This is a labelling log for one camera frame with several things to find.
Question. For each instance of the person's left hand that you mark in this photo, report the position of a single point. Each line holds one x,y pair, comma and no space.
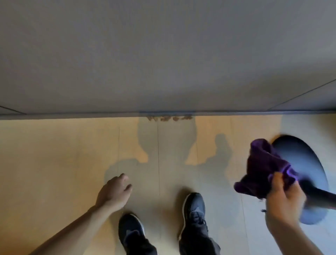
112,194

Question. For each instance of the person's right hand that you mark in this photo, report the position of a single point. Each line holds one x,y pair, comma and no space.
284,207

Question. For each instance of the person's left thumb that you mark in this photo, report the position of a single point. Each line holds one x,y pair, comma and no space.
128,187

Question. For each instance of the person's right thumb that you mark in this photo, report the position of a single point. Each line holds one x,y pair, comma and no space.
277,181

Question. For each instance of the purple cloth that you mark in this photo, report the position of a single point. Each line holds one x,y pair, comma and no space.
262,168

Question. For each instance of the person's right forearm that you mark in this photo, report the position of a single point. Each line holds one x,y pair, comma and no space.
291,239

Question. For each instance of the person's left forearm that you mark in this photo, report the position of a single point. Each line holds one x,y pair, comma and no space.
70,231

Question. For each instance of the round blue-grey stand base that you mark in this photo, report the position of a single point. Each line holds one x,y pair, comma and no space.
301,157

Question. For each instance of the person's black left shoe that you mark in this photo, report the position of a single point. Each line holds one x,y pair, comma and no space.
130,230

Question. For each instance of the person's black shoe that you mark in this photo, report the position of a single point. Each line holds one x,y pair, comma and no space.
194,211
130,230

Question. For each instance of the black stand pole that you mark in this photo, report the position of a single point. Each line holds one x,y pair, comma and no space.
321,195

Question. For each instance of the person's black right shoe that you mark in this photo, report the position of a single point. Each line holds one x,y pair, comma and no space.
194,211

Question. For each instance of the brown debris patch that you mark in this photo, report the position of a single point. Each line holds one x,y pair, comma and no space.
170,118

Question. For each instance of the grey baseboard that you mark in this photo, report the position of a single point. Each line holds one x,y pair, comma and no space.
78,115

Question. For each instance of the person's dark trousers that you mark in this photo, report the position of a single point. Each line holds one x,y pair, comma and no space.
196,245

